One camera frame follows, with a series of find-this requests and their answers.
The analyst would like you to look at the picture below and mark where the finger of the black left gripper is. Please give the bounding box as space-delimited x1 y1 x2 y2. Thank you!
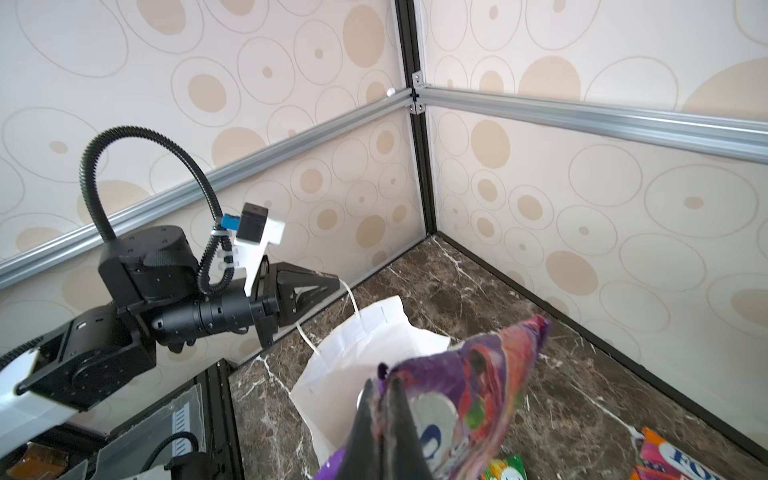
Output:
275 262 341 327

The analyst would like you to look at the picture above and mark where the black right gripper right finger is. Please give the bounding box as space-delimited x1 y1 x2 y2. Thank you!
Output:
383 378 432 480

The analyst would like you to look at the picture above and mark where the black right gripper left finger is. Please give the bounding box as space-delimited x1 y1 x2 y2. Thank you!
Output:
336 379 385 480

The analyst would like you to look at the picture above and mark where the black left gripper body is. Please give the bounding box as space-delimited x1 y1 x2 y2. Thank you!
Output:
251 258 300 348

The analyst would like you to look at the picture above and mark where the white paper bag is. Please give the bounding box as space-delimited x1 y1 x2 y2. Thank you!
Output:
289 295 451 465

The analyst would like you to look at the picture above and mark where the purple Fox's candy bag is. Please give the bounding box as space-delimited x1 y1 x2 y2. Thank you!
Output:
315 315 551 479

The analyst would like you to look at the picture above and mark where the yellow green Fox's candy bag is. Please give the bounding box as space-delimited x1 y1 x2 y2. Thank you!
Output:
480 454 527 480

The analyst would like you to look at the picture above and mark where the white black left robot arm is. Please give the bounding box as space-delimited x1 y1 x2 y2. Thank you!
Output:
1 226 340 455

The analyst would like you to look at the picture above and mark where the Fox's fruits candy bag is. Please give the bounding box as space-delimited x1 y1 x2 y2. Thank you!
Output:
630 427 725 480

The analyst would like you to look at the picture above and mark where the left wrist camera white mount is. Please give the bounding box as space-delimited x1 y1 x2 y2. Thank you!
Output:
216 203 285 297

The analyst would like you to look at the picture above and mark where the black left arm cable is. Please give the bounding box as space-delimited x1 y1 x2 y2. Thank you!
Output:
79 125 236 296

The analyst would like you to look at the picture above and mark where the silver aluminium left rail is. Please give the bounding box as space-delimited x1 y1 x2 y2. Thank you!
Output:
1 88 412 288

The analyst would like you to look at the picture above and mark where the silver aluminium rail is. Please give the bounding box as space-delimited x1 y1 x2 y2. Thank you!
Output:
1 88 412 288
416 86 767 165

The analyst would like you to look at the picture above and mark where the black corner frame post left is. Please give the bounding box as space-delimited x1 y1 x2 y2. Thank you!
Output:
393 0 438 236

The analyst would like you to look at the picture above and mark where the silver aluminium back rail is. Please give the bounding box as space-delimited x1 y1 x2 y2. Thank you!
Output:
416 86 767 165

